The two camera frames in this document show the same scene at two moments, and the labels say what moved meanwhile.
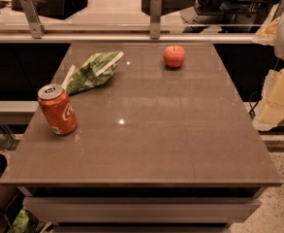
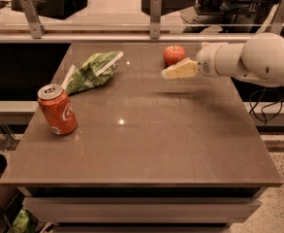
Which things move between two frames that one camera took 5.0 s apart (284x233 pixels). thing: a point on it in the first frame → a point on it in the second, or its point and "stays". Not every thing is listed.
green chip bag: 96,68 stays
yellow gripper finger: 266,36 → 214,59
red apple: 174,56 stays
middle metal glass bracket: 155,16 stays
